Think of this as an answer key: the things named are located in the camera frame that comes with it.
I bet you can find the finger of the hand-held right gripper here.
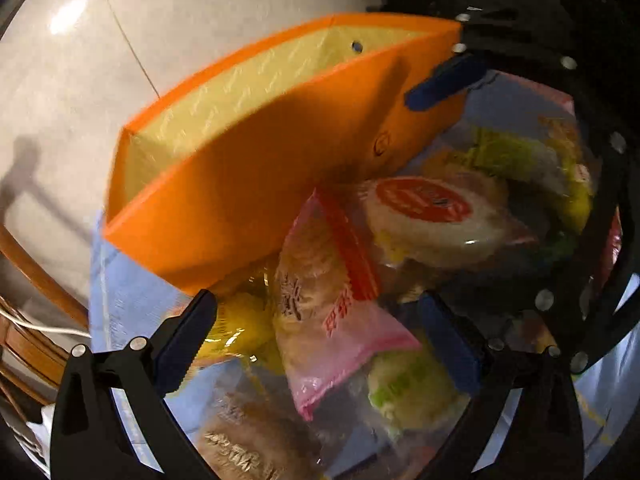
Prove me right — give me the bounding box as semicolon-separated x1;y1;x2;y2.
536;54;640;375
405;7;563;111

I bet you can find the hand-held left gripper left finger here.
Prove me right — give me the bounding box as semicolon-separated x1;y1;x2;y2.
50;289;221;480

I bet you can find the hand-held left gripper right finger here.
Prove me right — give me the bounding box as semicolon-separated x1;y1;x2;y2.
419;291;586;480

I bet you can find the pink rice cracker bag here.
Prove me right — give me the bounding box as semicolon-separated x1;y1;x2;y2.
272;187;423;422

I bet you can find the orange cardboard box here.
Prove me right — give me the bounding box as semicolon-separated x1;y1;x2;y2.
102;12;466;297

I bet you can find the clear packet of yellow snacks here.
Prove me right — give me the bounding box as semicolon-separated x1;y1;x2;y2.
425;115;596;236

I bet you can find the yellow pastry packet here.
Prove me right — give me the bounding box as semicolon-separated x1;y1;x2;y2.
200;265;287;376

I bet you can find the blue checked cloth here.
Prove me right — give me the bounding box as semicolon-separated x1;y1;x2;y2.
89;207;631;480

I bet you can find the brown cracker packet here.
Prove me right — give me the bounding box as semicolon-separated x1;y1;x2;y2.
197;360;381;480

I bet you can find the round pastry with red label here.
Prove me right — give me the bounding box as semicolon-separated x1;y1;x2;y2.
357;175;538;268

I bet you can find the wooden chair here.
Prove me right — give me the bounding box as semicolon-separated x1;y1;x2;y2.
0;220;93;411

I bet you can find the white cable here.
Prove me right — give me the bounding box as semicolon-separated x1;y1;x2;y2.
0;307;93;339

